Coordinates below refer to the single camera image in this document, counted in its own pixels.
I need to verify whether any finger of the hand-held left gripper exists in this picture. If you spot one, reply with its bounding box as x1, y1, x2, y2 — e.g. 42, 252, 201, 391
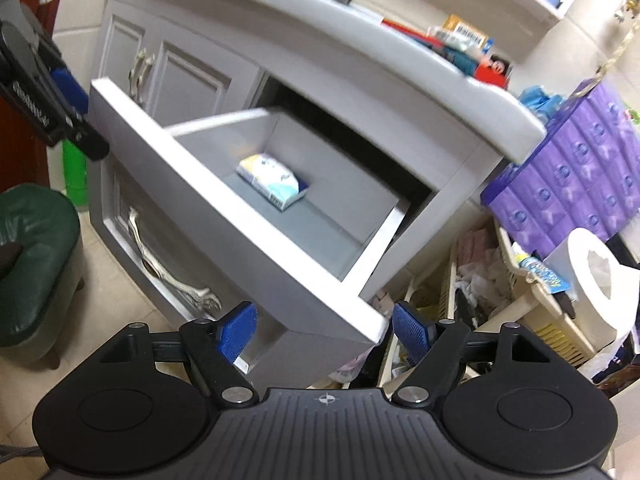
55, 107, 111, 162
30, 30, 91, 116

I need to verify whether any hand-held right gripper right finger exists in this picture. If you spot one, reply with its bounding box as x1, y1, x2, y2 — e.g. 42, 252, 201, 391
391, 301, 548, 408

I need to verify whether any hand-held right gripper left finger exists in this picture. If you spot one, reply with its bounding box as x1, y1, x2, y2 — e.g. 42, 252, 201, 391
100, 301, 261, 406

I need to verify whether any grey plain-front drawer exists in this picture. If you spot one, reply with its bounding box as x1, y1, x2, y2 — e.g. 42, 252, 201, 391
87, 77, 436, 378

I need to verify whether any green plastic bottle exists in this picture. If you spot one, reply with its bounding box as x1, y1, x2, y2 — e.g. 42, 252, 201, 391
62, 137, 91, 206

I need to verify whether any crumpled white paper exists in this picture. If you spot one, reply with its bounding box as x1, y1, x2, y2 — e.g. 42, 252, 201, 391
452, 230, 506, 311

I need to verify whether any green cushioned stool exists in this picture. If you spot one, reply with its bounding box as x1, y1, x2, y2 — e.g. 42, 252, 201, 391
0, 183, 83, 368

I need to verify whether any beige plastic storage rack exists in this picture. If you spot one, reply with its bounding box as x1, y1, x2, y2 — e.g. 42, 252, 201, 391
380, 215, 606, 388

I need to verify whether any grey vanity cabinet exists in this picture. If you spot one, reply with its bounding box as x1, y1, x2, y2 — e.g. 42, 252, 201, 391
87, 0, 506, 391

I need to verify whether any bottle with blue cartoon label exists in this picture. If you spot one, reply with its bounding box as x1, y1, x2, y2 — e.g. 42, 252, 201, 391
510, 242, 573, 295

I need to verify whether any white blue tissue packet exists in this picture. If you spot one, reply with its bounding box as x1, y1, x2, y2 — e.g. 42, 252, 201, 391
236, 152, 312, 213

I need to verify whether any white toilet paper roll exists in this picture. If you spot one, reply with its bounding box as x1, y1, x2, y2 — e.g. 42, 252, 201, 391
542, 227, 640, 356

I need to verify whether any purple tissue multipack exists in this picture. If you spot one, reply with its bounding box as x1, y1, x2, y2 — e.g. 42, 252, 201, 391
480, 80, 640, 261

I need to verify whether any blue plastic bag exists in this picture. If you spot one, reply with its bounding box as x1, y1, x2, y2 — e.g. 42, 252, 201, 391
517, 85, 568, 123

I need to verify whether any red box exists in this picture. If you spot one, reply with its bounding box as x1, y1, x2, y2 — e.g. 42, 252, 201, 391
472, 52, 513, 88

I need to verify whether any blue toothpaste tube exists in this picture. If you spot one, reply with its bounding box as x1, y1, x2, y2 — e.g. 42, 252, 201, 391
440, 42, 483, 78

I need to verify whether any red toothpaste tube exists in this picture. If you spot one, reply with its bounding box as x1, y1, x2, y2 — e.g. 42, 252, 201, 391
382, 19, 451, 47

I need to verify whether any orange box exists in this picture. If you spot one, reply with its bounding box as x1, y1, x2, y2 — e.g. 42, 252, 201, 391
442, 14, 490, 53

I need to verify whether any ornate silver drawer handle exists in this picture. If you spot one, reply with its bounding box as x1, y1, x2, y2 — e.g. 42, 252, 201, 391
127, 207, 221, 318

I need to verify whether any grey cable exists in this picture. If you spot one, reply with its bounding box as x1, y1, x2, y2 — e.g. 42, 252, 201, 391
0, 442, 43, 461

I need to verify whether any beige rope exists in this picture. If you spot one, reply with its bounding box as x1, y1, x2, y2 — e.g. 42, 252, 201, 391
595, 25, 640, 83

